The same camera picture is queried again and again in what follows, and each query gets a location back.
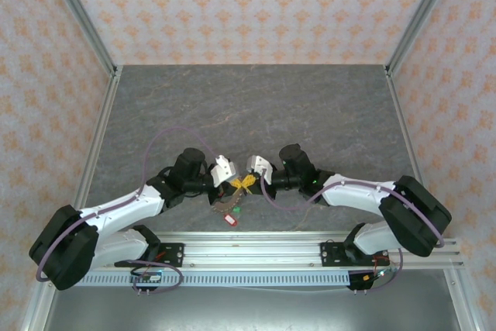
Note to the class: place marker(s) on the red plastic key tag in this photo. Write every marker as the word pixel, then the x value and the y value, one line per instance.
pixel 231 220

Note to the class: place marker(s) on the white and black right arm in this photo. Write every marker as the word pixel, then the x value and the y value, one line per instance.
pixel 356 191

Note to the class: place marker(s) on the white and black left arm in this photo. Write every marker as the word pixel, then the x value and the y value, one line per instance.
pixel 116 207

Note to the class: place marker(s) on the left base circuit board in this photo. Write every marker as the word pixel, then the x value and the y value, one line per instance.
pixel 149 278

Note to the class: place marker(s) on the base circuit board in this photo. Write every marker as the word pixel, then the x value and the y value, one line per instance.
pixel 149 278
pixel 377 274

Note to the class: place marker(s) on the grey metal base sheet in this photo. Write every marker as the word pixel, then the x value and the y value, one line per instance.
pixel 252 309

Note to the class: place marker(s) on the right base circuit board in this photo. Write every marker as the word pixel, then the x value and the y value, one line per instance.
pixel 377 274

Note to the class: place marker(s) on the aluminium front mounting rail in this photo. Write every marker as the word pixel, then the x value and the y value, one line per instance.
pixel 252 253

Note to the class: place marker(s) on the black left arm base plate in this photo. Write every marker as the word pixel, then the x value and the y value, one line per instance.
pixel 174 253

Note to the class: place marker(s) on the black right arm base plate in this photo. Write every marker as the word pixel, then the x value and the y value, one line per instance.
pixel 329 255

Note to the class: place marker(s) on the aluminium left side rail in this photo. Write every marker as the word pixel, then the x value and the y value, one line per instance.
pixel 97 145

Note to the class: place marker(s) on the aluminium right side rail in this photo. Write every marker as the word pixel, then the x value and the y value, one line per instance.
pixel 407 141

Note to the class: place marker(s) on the aluminium left corner post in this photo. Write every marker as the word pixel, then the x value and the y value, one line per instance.
pixel 81 17

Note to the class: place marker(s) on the aluminium corner post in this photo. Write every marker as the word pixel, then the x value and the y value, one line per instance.
pixel 81 17
pixel 422 13

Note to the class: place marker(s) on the aluminium right corner post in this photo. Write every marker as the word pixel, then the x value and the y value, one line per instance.
pixel 422 13

